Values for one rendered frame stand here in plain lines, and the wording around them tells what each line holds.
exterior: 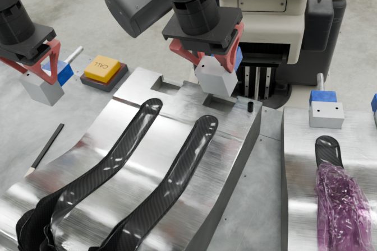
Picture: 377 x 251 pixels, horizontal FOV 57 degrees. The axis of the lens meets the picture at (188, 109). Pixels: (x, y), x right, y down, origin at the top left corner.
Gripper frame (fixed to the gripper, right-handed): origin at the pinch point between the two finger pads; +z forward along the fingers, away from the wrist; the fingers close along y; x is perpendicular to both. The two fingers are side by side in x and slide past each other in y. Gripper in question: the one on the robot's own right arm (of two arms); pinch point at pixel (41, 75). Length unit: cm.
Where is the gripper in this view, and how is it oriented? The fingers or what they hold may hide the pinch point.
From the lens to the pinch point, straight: 66.9
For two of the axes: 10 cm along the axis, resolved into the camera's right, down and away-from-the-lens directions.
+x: 4.4, -7.1, 5.5
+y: 8.9, 2.8, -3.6
